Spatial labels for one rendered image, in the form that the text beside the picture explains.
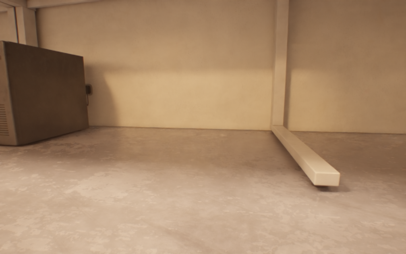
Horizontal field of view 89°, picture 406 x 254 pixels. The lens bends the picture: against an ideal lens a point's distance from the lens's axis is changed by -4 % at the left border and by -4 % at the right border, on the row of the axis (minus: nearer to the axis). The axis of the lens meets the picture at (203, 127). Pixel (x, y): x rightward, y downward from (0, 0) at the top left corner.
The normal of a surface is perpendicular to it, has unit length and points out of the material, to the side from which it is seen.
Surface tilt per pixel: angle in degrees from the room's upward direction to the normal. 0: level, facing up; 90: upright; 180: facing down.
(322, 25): 90
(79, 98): 90
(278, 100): 90
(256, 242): 0
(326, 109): 90
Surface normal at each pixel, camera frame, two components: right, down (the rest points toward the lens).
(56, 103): 0.99, 0.03
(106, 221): 0.00, -0.99
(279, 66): -0.17, 0.17
